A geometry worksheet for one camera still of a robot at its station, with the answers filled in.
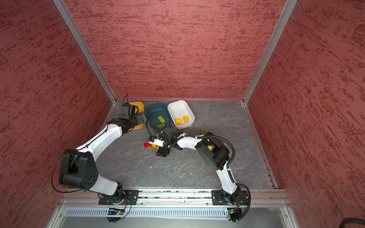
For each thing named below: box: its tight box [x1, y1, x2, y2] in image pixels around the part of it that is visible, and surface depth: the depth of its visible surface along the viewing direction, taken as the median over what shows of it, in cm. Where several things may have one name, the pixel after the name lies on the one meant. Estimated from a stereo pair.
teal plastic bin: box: [146, 102, 173, 133], surface depth 112 cm
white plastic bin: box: [167, 100, 196, 130], surface depth 115 cm
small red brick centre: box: [144, 142, 153, 149], surface depth 94 cm
